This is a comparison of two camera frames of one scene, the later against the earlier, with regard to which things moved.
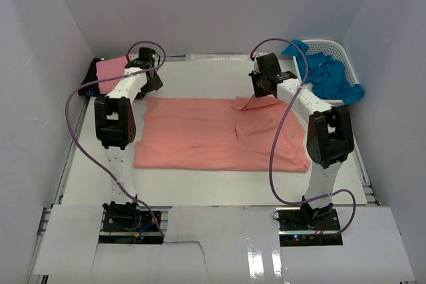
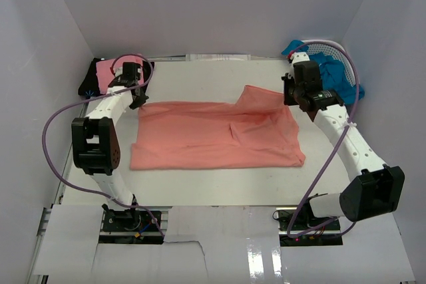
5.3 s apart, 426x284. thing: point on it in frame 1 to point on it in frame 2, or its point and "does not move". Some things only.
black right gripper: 255,76 to 287,82
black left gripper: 156,84 to 140,101
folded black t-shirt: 91,90 does not move
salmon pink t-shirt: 237,134 does not move
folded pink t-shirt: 109,68 does not move
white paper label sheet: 217,57 does not move
